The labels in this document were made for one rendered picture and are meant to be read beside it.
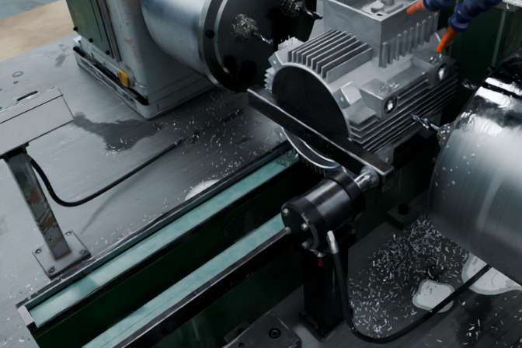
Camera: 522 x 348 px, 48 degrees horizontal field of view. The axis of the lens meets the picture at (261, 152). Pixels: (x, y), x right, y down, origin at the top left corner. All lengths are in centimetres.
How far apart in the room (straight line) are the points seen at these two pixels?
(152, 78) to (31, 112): 39
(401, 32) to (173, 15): 36
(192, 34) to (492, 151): 50
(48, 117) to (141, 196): 28
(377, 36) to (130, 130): 60
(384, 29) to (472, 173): 23
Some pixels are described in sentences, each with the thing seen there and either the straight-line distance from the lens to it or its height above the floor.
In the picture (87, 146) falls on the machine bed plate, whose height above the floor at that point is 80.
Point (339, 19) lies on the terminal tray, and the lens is 79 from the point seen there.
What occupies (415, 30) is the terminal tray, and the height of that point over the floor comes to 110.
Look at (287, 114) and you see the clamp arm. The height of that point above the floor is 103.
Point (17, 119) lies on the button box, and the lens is 81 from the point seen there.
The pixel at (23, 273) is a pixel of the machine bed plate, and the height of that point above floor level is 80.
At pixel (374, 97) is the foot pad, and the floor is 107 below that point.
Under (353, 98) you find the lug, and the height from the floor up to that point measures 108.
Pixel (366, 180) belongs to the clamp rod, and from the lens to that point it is 68.
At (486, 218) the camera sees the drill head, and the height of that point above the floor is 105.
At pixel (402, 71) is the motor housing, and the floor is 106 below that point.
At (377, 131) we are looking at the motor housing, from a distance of 75.
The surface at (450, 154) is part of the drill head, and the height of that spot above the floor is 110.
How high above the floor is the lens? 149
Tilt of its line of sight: 40 degrees down
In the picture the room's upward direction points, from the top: 6 degrees counter-clockwise
